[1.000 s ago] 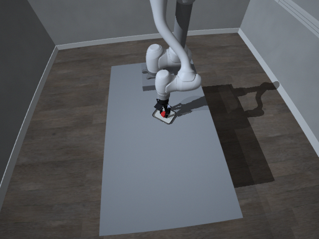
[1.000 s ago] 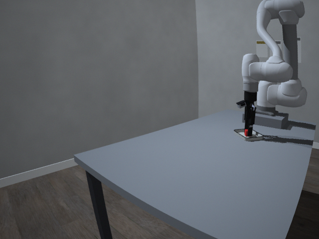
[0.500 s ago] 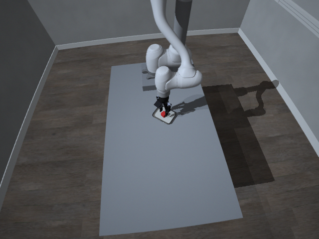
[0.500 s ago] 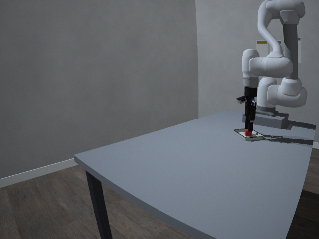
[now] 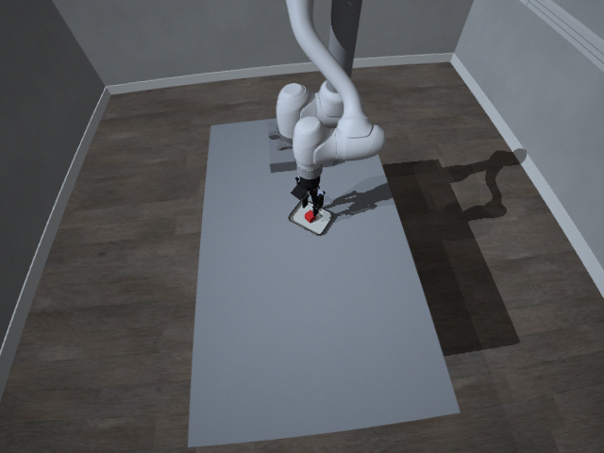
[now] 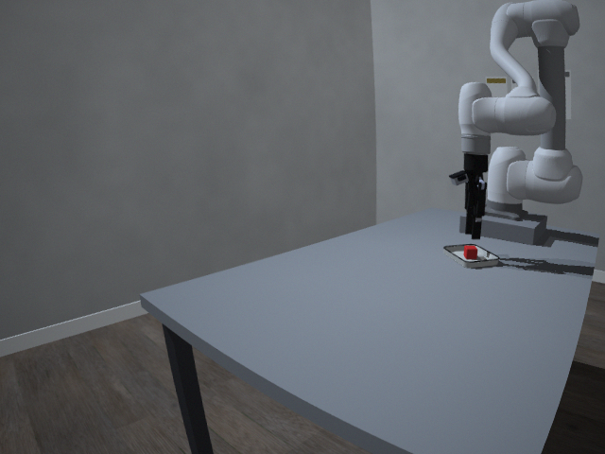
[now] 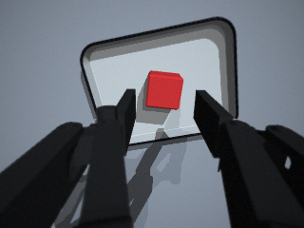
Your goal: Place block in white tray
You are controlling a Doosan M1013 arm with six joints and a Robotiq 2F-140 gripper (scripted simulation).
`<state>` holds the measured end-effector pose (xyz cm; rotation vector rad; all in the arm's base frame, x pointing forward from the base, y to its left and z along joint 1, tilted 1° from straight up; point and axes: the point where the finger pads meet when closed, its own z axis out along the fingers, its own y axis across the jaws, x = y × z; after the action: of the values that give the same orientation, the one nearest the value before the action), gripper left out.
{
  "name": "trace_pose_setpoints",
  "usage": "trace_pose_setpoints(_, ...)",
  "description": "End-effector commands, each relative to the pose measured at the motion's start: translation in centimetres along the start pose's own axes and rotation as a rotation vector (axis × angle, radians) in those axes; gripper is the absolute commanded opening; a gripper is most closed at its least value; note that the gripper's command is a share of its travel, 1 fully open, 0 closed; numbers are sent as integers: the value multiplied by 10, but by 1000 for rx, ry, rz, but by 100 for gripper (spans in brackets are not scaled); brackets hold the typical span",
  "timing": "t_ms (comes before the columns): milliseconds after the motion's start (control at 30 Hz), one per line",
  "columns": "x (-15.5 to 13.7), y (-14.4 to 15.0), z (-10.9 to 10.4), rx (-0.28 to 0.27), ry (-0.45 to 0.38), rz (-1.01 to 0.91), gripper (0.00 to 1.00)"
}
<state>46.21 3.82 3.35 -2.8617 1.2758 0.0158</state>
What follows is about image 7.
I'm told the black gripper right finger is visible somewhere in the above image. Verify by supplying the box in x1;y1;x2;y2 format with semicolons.
193;90;304;228

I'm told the red block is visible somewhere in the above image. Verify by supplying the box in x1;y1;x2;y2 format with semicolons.
145;70;183;110

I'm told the white tray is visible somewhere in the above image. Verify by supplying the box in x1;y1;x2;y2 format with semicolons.
80;17;238;146

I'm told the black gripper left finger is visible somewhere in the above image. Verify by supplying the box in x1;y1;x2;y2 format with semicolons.
0;88;136;228

